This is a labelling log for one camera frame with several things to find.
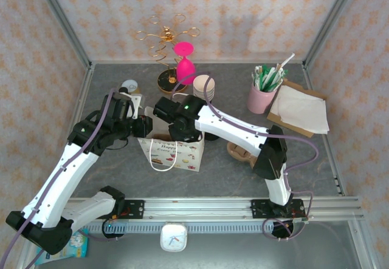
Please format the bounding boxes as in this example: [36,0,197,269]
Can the white printed paper gift bag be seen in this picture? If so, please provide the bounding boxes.
[137,91,205,172]

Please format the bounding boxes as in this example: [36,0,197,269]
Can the brown pulp cup carrier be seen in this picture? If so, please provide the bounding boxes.
[227,141,259,166]

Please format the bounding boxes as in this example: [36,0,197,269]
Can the stack of paper cups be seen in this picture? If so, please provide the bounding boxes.
[193,74,216,101]

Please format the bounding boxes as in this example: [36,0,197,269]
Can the silver tin can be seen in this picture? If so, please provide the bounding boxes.
[121,79,139,94]

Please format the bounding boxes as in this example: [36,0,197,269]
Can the pink plastic goblet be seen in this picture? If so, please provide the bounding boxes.
[173,41,196,86]

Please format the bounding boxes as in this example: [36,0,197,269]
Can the pink straw holder cup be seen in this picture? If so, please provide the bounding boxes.
[246,83,279,115]

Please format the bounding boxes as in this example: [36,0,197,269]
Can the green white striped straw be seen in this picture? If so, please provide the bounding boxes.
[264,68,285,92]

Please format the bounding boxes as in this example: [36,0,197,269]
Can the white square clock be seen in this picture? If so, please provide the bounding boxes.
[160,222,188,253]

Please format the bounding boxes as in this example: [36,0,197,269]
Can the white napkins on cardboard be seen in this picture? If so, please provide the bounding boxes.
[266,79,328,138]

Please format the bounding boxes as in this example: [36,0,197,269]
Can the blue wet wipes packet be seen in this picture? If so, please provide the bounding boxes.
[35,228,89,265]

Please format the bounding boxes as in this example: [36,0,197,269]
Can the long white wrapped straw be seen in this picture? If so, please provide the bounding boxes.
[275,52,296,80]

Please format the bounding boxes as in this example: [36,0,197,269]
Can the white paper napkins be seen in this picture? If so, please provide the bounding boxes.
[269,85,331,135]

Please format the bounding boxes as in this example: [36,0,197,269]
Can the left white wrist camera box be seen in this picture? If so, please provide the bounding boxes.
[118,91,143,120]

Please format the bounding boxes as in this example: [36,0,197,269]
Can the gold wire cup rack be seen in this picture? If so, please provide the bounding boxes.
[135,13,201,94]

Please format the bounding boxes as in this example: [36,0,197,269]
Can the aluminium mounting rail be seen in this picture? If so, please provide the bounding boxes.
[65,196,365,221]

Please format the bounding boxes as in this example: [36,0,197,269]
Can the grey slotted cable tray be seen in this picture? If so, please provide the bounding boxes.
[81,222,295,233]

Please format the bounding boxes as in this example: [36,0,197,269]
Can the aluminium frame post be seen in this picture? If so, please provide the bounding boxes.
[302,0,361,68]
[33,0,94,69]

